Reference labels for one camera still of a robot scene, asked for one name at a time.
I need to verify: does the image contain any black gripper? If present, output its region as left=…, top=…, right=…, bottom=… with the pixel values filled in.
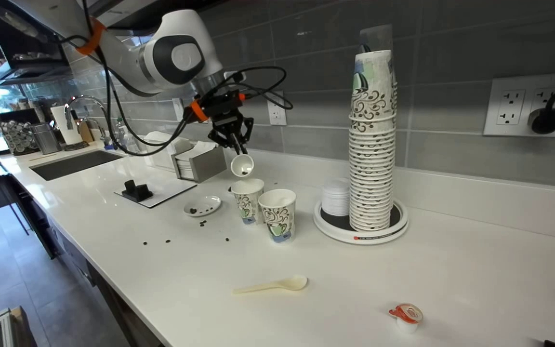
left=207, top=95, right=257, bottom=156

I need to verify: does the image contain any white ceramic tea cup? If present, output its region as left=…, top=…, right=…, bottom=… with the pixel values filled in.
left=228, top=153, right=257, bottom=180

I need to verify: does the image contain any patterned paper coffee cup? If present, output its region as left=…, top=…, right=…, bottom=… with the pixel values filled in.
left=257, top=187, right=297, bottom=245
left=230, top=178, right=266, bottom=226

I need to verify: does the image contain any patterned paper cup stack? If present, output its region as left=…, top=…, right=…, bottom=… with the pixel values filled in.
left=347, top=48, right=399, bottom=234

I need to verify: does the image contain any round white cup tray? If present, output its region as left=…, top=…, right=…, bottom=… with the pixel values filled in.
left=313, top=197, right=411, bottom=247

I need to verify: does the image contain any small red-topped creamer cup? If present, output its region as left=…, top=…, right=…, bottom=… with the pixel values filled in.
left=388, top=301, right=426, bottom=334

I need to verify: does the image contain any metal napkin dispenser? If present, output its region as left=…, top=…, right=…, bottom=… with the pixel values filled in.
left=172, top=141, right=228, bottom=183

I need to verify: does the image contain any white ceramic saucer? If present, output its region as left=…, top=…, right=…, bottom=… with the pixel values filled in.
left=181, top=195, right=224, bottom=220

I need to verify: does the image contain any small black block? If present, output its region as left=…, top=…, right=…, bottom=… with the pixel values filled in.
left=122, top=178, right=154, bottom=205

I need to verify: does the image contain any stack of white lids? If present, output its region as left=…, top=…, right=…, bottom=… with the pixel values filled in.
left=320, top=181, right=351, bottom=218

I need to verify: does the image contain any metal faucet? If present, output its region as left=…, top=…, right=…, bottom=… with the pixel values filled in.
left=64, top=95, right=116, bottom=153

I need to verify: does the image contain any dark counter sink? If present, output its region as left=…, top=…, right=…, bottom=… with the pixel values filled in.
left=29, top=149, right=126, bottom=183

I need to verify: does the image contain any white kettle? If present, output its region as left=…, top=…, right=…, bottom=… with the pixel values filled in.
left=48, top=102, right=85, bottom=147

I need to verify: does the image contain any dark overhead cabinet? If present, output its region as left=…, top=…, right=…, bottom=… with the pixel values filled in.
left=0, top=0, right=72, bottom=85

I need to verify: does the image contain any white outlet with plug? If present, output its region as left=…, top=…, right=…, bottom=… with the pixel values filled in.
left=482, top=72, right=555, bottom=139

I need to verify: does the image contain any white narrow wall outlet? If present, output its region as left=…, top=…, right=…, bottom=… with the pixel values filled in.
left=266, top=99, right=289, bottom=127

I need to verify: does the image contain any orange wrist cable holder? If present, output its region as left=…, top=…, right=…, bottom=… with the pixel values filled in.
left=183, top=99, right=210, bottom=126

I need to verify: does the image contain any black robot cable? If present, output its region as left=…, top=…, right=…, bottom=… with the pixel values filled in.
left=58, top=31, right=295, bottom=160

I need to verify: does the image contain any orange forearm cable clip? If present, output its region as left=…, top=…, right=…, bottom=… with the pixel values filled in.
left=74, top=18, right=108, bottom=58

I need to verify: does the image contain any wooden frame rack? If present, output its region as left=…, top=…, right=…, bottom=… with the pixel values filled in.
left=0, top=307, right=37, bottom=347

